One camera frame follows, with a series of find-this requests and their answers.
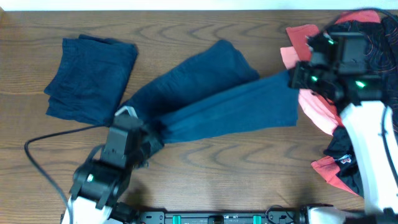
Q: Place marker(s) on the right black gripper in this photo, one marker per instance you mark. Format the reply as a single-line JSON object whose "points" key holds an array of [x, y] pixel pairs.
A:
{"points": [[298, 73]]}

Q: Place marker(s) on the red orange shorts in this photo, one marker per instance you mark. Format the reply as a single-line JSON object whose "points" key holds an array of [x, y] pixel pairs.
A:
{"points": [[322, 114]]}

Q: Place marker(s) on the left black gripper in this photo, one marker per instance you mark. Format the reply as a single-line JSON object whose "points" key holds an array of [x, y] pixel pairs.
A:
{"points": [[154, 142]]}

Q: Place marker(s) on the navy shorts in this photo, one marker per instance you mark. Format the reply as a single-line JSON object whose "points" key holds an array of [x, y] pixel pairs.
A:
{"points": [[91, 79], [214, 93]]}

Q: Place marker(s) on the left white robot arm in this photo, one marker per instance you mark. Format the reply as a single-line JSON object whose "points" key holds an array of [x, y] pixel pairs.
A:
{"points": [[105, 175]]}

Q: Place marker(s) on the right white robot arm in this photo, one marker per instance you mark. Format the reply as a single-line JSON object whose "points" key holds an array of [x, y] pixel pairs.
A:
{"points": [[359, 99]]}

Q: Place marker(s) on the folded navy shorts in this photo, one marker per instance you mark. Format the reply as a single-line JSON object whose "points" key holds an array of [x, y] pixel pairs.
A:
{"points": [[91, 79]]}

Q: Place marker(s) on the black patterned shorts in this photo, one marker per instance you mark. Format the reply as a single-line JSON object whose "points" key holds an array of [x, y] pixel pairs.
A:
{"points": [[381, 56]]}

